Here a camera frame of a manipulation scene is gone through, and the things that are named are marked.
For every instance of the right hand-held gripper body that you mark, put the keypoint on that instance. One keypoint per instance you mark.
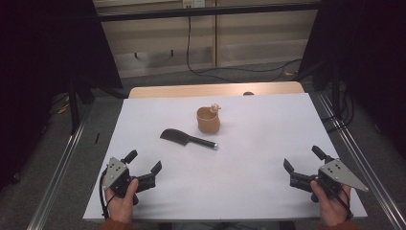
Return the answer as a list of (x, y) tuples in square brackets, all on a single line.
[(340, 174)]

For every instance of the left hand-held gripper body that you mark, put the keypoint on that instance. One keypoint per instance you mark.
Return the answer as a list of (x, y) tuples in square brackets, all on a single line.
[(116, 171)]

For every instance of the black comb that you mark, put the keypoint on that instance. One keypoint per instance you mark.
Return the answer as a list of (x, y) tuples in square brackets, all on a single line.
[(174, 134)]

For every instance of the tan holder with bear figure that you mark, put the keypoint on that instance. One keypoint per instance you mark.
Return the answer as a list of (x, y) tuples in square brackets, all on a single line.
[(207, 123)]

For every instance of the person's right hand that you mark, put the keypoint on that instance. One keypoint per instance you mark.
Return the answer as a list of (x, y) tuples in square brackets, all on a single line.
[(333, 207)]

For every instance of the person's left hand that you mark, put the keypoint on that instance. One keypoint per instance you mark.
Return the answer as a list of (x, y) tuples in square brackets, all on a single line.
[(121, 207)]

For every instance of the white table sheet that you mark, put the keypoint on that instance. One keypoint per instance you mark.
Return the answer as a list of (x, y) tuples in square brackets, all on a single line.
[(255, 159)]

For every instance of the small black stick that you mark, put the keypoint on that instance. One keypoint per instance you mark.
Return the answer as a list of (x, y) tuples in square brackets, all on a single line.
[(97, 138)]

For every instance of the black stand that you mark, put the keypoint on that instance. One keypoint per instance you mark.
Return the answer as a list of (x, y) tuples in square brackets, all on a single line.
[(74, 105), (335, 86)]

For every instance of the light wooden table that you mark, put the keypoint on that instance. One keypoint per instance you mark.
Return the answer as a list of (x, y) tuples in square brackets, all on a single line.
[(191, 90)]

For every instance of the black curtain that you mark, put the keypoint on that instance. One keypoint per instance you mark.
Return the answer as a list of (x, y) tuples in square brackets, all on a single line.
[(48, 64), (367, 48)]

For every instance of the long beige desk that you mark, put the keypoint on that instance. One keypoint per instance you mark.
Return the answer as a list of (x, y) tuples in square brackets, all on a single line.
[(255, 41)]

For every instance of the black horizontal bar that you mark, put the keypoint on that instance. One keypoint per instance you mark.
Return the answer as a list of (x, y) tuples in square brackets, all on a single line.
[(207, 12)]

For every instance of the white power socket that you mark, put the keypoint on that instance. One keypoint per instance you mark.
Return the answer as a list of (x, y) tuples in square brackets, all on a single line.
[(193, 3)]

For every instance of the metal floor rail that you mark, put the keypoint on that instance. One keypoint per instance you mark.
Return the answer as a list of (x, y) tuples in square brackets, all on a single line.
[(367, 166), (57, 175)]

